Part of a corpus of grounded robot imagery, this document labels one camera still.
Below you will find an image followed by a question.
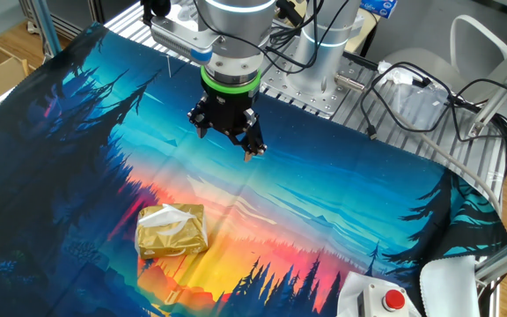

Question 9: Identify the black USB cable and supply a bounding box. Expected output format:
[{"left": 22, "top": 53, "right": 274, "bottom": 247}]
[{"left": 358, "top": 61, "right": 457, "bottom": 141}]

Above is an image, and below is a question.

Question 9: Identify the green flange ring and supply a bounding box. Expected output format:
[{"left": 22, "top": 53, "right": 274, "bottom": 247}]
[{"left": 199, "top": 65, "right": 262, "bottom": 95}]

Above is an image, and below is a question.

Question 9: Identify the crumpled white paper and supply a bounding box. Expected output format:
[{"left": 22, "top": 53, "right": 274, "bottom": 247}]
[{"left": 376, "top": 60, "right": 414, "bottom": 85}]

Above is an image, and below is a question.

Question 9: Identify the silver wrist camera unit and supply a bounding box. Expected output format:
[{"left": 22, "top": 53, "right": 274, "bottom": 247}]
[{"left": 150, "top": 15, "right": 220, "bottom": 66}]

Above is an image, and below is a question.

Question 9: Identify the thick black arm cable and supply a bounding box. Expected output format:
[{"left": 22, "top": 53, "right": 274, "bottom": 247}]
[{"left": 261, "top": 0, "right": 325, "bottom": 52}]

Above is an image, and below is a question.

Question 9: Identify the aluminium frame rack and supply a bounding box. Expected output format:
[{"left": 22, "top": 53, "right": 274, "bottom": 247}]
[{"left": 18, "top": 0, "right": 143, "bottom": 41}]

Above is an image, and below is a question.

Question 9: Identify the blue tissue box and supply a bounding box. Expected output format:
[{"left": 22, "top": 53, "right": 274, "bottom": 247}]
[{"left": 358, "top": 0, "right": 399, "bottom": 19}]

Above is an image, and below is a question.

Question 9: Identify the thick grey cable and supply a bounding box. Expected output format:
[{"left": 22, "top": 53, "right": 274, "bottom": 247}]
[{"left": 380, "top": 99, "right": 503, "bottom": 217}]

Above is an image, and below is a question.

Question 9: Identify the gold tissue pack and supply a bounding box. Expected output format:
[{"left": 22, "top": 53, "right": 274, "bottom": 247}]
[{"left": 134, "top": 203, "right": 209, "bottom": 260}]

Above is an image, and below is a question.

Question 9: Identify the black base power connector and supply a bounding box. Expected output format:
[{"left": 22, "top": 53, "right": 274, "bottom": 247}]
[{"left": 343, "top": 51, "right": 380, "bottom": 71}]

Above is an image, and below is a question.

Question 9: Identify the white fabric sheet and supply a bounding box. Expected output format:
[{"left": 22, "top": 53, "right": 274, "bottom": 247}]
[{"left": 419, "top": 254, "right": 483, "bottom": 317}]

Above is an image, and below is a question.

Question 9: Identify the silver metal plug connector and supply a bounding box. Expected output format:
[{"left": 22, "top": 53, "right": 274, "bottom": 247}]
[{"left": 334, "top": 72, "right": 367, "bottom": 92}]

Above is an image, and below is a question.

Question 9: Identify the white paper napkin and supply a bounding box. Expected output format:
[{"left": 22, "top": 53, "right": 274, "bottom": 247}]
[{"left": 138, "top": 203, "right": 197, "bottom": 237}]

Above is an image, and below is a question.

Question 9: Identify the clear plastic bag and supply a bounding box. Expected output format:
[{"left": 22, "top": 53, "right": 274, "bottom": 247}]
[{"left": 385, "top": 81, "right": 453, "bottom": 132}]

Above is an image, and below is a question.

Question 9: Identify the grey emergency stop box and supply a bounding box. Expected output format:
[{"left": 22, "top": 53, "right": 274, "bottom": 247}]
[{"left": 356, "top": 281, "right": 413, "bottom": 317}]

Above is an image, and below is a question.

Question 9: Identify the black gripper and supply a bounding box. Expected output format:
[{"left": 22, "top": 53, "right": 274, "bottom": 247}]
[{"left": 187, "top": 86, "right": 268, "bottom": 163}]

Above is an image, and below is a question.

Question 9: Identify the aluminium profile post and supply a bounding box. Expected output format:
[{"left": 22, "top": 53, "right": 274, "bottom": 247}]
[{"left": 31, "top": 0, "right": 63, "bottom": 59}]

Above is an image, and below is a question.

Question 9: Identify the beige side table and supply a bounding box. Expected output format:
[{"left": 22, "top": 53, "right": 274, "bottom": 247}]
[{"left": 345, "top": 8, "right": 382, "bottom": 55}]

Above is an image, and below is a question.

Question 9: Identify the forest sunset printed tablecloth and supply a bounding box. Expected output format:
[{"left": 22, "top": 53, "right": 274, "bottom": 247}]
[{"left": 0, "top": 21, "right": 507, "bottom": 317}]

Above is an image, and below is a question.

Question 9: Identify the slanted aluminium profile bar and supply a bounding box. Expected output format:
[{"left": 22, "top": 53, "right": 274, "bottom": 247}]
[{"left": 467, "top": 39, "right": 507, "bottom": 138}]

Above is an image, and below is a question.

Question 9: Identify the red emergency stop button box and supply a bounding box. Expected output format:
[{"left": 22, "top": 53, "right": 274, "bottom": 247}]
[{"left": 335, "top": 270, "right": 422, "bottom": 317}]

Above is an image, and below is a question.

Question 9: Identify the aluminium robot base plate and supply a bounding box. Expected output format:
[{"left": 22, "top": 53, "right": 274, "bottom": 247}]
[{"left": 260, "top": 52, "right": 380, "bottom": 120}]

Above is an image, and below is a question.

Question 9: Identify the white chair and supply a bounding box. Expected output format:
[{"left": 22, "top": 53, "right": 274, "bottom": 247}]
[{"left": 378, "top": 14, "right": 507, "bottom": 115}]

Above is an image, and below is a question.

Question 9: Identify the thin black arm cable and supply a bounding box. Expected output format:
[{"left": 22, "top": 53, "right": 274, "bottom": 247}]
[{"left": 193, "top": 0, "right": 352, "bottom": 75}]

